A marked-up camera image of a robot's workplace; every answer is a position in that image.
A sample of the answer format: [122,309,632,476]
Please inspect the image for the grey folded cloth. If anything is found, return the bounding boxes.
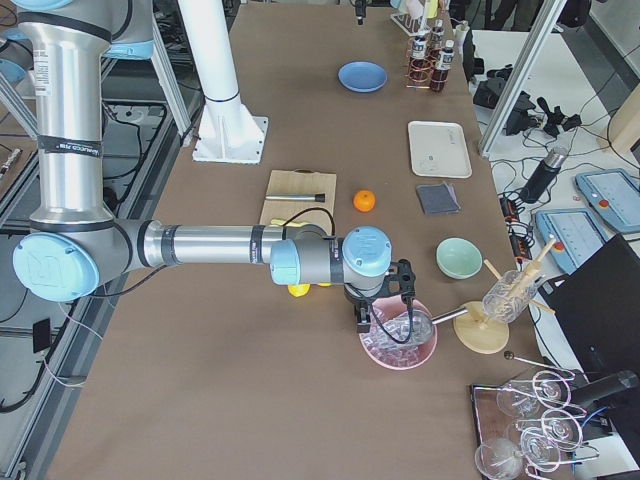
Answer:
[416,182,461,215]

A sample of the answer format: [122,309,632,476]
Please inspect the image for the aluminium frame post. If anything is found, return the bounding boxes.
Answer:
[478,0,566,159]

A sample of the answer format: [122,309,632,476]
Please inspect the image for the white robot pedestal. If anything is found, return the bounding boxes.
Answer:
[179,0,268,165]

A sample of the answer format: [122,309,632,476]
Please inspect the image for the cream rabbit tray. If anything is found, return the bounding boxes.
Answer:
[408,121,472,179]

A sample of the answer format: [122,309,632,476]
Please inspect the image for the steel muddler black tip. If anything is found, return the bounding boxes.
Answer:
[265,193,326,203]

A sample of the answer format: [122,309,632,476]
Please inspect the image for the black thermos bottle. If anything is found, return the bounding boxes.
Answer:
[519,146,568,204]

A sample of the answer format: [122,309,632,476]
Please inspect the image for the steel ice scoop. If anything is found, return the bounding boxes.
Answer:
[389,307,468,346]

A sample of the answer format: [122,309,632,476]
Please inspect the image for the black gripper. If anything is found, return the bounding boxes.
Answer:
[344,287,378,334]

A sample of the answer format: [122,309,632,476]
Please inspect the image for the yellow plastic knife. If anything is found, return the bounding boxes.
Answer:
[269,218,307,228]

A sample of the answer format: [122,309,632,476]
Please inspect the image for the copper wire bottle rack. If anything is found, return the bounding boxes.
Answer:
[405,29,455,93]

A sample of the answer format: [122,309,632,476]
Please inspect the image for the orange fruit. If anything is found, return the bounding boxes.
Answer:
[352,190,377,213]

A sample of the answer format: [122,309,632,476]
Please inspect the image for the yellow lemon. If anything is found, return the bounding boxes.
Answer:
[287,284,311,298]

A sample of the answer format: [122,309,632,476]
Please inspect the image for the mint green bowl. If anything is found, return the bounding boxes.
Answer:
[436,237,483,280]

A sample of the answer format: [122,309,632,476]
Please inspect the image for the tea bottle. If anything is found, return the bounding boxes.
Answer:
[430,40,455,92]
[408,30,430,85]
[429,19,445,58]

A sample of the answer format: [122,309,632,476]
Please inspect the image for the blue plate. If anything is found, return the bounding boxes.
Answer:
[338,61,388,93]

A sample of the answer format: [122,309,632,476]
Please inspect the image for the glass mug on stand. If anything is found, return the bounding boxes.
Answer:
[482,270,542,324]

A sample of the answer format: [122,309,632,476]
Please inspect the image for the blue teach pendant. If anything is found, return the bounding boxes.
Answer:
[575,168,639,234]
[534,208,609,274]

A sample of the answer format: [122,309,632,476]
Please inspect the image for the pink bowl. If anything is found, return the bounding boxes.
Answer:
[359,296,438,370]

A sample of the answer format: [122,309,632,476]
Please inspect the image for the wooden cutting board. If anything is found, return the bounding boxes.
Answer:
[260,170,337,233]

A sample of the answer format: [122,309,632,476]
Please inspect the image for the wooden cup stand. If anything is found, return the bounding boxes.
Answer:
[453,237,556,354]

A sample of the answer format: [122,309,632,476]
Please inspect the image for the wine glass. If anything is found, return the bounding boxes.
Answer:
[520,427,561,473]
[531,370,571,409]
[474,437,524,480]
[496,380,540,418]

